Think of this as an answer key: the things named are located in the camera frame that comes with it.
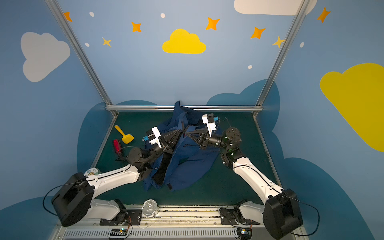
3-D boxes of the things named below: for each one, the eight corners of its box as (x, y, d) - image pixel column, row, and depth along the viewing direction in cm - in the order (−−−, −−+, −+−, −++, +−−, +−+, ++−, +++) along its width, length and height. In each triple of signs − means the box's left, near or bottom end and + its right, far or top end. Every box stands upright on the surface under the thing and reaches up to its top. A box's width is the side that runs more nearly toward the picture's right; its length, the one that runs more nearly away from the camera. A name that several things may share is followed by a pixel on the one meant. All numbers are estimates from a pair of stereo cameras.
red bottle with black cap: (117, 159, 96) (115, 157, 95) (113, 141, 105) (112, 140, 103) (123, 156, 98) (122, 155, 96) (120, 139, 106) (118, 137, 105)
